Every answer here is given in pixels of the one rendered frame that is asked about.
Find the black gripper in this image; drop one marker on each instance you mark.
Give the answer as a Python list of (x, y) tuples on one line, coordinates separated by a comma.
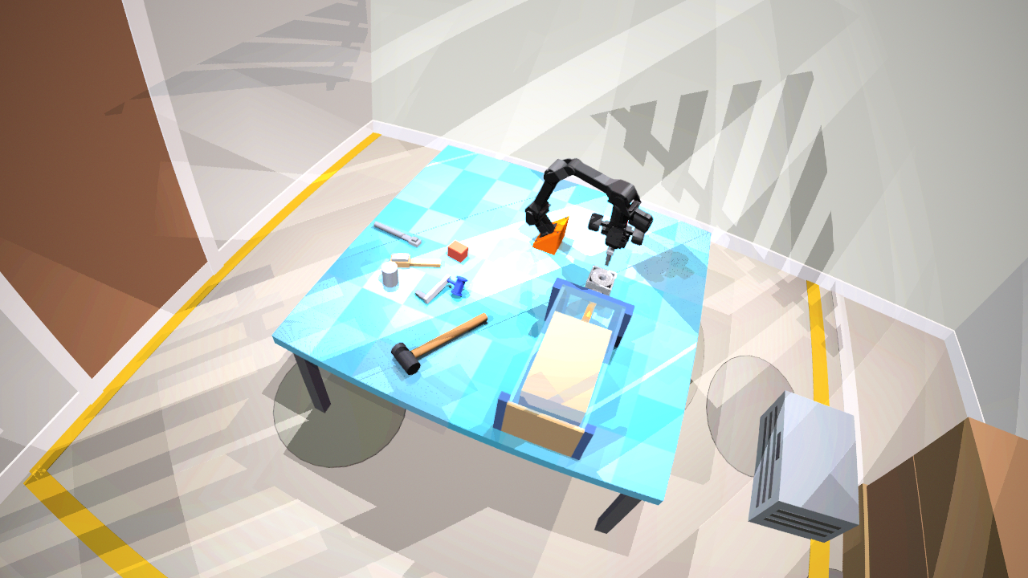
[(596, 221)]

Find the mallet with dark grey head and wooden handle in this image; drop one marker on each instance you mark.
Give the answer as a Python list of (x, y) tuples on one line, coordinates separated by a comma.
[(407, 358)]

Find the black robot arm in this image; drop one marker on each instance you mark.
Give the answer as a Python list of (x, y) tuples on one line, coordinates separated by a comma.
[(620, 193)]

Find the grey cylinder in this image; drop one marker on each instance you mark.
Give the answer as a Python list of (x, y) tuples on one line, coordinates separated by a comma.
[(390, 274)]

